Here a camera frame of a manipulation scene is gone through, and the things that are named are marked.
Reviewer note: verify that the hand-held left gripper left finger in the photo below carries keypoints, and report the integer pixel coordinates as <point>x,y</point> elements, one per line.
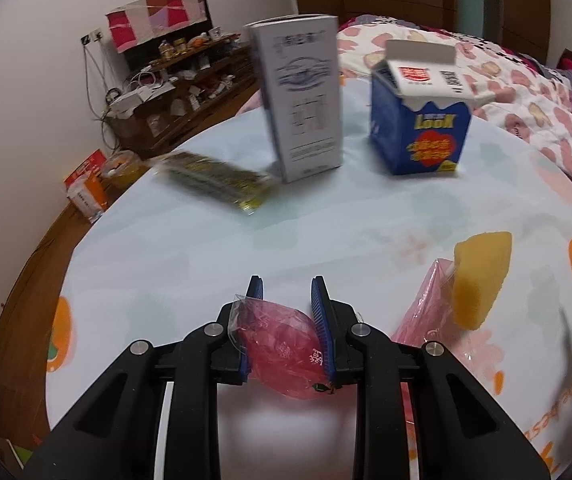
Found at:
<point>256,289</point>

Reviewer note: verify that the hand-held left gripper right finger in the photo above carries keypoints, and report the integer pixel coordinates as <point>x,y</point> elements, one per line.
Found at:
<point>320,310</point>

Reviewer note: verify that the red clear plastic wrapper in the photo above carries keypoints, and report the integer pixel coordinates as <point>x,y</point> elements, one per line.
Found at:
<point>281,345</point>

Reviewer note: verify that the white fruit print tablecloth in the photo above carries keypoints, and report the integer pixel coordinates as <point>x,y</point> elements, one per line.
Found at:
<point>316,240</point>

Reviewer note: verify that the pink plastic wrapper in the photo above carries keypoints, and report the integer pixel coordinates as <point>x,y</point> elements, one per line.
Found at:
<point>426,315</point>

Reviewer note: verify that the yellow sponge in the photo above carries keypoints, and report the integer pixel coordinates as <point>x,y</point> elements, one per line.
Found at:
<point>481,280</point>

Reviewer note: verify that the dark gold snack packet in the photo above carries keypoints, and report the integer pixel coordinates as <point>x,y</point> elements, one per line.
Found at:
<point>210,177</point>

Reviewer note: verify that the dark wooden television cabinet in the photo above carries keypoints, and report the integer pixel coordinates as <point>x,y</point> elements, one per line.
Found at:
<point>185,127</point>

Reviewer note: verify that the clear yellowish jar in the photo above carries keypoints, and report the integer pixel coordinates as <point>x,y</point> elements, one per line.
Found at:
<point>123,170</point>

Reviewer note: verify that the white tall carton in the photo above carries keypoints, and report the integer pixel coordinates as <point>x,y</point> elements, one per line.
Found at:
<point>306,110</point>

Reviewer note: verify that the orange and white box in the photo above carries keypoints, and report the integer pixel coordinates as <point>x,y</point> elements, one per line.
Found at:
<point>88,195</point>

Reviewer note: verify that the white quilt with pink hearts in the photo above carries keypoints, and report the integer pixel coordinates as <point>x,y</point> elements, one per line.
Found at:
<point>516,95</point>

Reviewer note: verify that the blue milk carton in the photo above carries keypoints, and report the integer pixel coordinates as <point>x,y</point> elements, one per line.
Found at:
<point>431,140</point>

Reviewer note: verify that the cluster of small household items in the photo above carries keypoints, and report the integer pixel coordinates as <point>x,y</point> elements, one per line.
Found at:
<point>190,60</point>

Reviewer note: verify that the black television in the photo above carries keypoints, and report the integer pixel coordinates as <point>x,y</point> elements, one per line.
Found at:
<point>138,57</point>

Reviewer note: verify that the red patchwork cover cloth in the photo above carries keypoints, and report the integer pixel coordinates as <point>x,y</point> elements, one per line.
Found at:
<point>155,17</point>

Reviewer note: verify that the wall power socket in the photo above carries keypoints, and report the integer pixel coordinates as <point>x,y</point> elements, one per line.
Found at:
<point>90,36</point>

